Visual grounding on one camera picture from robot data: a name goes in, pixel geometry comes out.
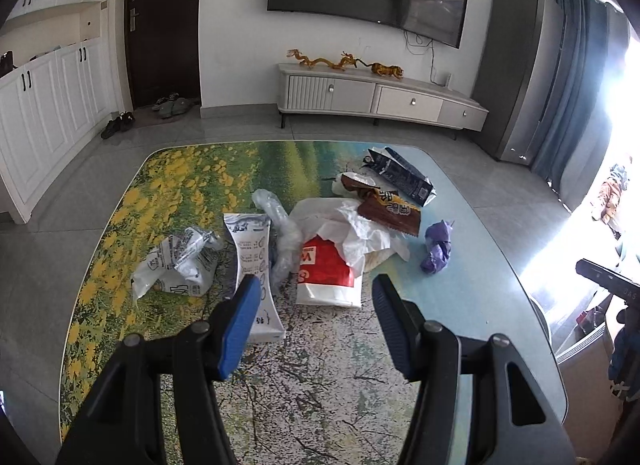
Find crumpled white tissue paper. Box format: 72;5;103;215
320;202;412;274

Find landscape printed coffee table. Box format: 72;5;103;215
59;140;568;465

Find dark brown door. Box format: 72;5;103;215
124;0;206;109

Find person's right hand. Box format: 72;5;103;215
607;327;640;398

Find red and white paper bag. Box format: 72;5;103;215
295;236;363;309

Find brown snack wrapper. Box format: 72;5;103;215
359;187;422;239

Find tall grey air conditioner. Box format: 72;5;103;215
471;0;565;164

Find golden dragon figurine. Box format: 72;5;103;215
286;48;335;70
327;51;370;72

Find crumpled white printed bag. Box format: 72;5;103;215
131;226;224;300

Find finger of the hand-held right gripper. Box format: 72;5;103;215
575;258;640;297

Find beige trash bin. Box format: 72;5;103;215
554;317;627;451

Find grey television cabinet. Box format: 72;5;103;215
276;63;490;142

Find white wall cabinets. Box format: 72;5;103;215
0;0;128;226

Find blue curtain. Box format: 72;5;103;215
529;0;632;198

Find golden tiger figurine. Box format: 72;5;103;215
369;62;405;80

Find black television cable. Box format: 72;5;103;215
403;29;447;86

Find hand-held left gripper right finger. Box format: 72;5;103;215
371;274;576;465

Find purple glove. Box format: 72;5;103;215
420;218;457;275

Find orange plush toy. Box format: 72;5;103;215
591;162;635;233

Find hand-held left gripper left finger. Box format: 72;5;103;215
56;274;262;465

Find clear plastic wrap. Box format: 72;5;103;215
251;188;303;292

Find white milk packet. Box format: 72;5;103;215
222;212;287;344

